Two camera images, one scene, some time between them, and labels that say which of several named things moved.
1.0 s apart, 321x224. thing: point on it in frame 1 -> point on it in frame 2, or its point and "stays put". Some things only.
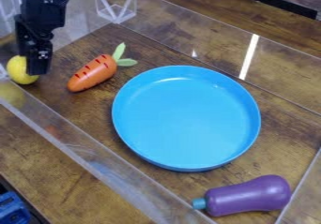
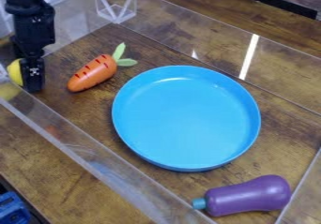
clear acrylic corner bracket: [111, 11] stays put
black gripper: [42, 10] -> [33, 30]
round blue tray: [187, 118] stays put
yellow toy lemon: [16, 70] stays put
